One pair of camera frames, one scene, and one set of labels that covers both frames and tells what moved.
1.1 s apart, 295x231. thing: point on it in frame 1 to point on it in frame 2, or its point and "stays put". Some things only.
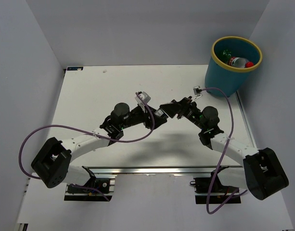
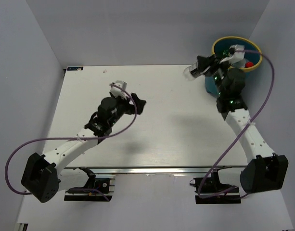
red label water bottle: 239,62 stays put
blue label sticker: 75,68 stays put
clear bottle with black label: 159,112 to 191,72
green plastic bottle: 226,55 stays put
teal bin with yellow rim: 232,58 stays put
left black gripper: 146,116 to 130,107
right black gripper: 180,108 to 204,62
